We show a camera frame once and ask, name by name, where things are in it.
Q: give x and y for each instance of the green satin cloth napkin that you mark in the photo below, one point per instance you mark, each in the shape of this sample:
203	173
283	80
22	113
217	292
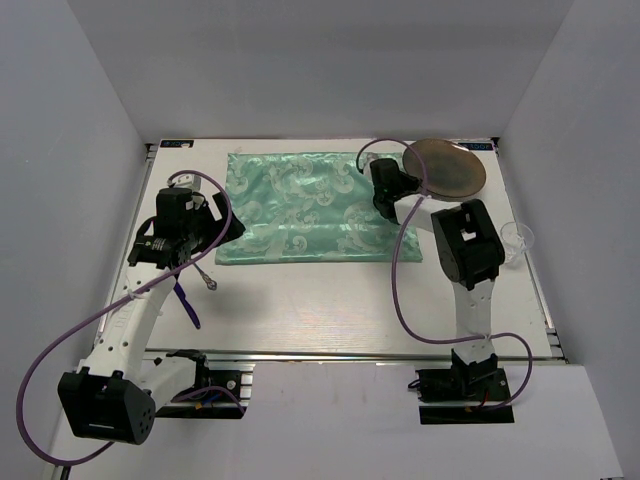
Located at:
305	208

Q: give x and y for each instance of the left table corner sticker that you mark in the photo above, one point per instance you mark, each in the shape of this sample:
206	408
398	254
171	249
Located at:
176	143

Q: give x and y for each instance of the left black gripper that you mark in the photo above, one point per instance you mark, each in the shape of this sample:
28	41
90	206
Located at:
203	209

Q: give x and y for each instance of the right table corner sticker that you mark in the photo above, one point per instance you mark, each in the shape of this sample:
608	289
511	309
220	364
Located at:
478	146

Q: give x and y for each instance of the table corner sticker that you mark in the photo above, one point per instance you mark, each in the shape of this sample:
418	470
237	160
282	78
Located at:
478	146
176	143

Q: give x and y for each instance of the clear glass cup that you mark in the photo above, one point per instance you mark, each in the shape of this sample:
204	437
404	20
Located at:
517	238

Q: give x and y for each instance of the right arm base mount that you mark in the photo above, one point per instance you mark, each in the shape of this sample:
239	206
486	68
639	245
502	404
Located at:
442	401

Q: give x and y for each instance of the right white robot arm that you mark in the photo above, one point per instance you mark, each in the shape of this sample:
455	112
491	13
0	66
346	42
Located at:
470	255

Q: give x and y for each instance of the purple knife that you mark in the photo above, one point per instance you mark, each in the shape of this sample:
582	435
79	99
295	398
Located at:
182	297

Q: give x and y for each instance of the brown ceramic plate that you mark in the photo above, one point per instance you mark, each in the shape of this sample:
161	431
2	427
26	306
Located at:
453	171

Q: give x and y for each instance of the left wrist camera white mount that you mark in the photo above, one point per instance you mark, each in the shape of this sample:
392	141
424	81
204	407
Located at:
187	182

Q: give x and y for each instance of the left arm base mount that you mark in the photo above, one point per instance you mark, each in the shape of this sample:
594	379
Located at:
237	378

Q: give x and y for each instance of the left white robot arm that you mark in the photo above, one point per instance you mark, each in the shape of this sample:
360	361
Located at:
111	397

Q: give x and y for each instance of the ornate iridescent fork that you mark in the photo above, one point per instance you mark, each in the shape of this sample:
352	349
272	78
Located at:
210	283

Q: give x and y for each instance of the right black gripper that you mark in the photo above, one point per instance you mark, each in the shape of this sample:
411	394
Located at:
414	182

